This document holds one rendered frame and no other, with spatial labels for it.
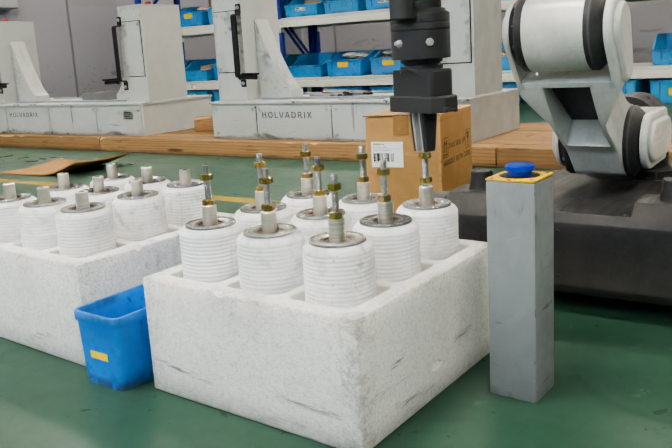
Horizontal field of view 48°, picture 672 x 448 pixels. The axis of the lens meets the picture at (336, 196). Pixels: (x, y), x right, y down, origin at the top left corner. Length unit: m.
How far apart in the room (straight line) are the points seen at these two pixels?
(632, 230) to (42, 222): 1.02
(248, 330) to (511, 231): 0.38
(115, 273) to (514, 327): 0.67
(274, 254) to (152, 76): 3.42
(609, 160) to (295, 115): 2.24
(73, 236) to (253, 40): 2.69
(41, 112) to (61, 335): 3.74
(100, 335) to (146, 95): 3.24
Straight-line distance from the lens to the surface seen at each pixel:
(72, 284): 1.32
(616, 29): 1.32
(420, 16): 1.11
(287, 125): 3.64
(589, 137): 1.55
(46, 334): 1.43
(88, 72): 8.67
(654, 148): 1.61
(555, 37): 1.32
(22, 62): 5.51
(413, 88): 1.14
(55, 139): 4.85
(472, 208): 1.45
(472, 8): 3.19
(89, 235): 1.34
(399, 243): 1.04
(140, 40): 4.38
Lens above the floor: 0.50
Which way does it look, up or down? 11 degrees down
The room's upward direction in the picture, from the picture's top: 3 degrees counter-clockwise
